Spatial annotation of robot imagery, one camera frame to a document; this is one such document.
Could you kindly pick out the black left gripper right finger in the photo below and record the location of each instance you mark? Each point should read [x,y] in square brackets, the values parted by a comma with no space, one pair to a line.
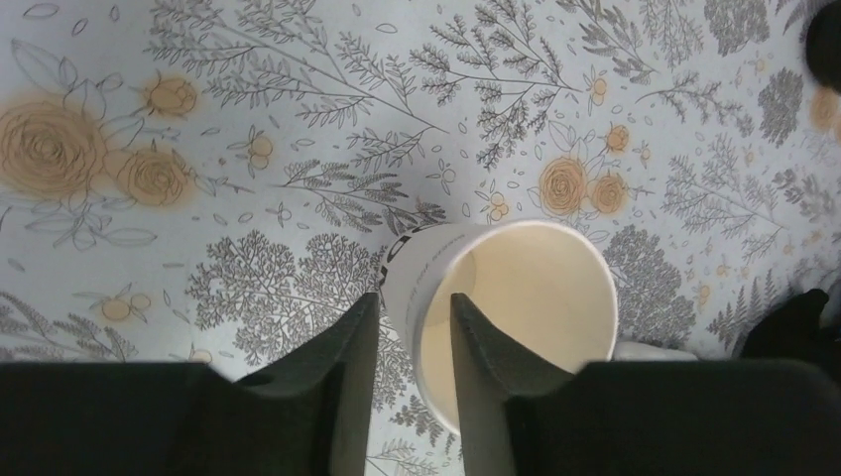
[498,384]

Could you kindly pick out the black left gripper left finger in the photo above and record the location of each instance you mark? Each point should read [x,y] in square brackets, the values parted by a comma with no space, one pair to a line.
[312,410]

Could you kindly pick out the single white paper cup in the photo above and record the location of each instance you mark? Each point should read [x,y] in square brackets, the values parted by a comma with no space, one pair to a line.
[542,283]

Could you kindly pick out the floral patterned table mat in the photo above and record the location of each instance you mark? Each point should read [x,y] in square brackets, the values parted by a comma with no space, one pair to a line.
[192,190]

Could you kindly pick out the black white checkered pillow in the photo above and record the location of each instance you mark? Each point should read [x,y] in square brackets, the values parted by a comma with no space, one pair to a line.
[793,331]

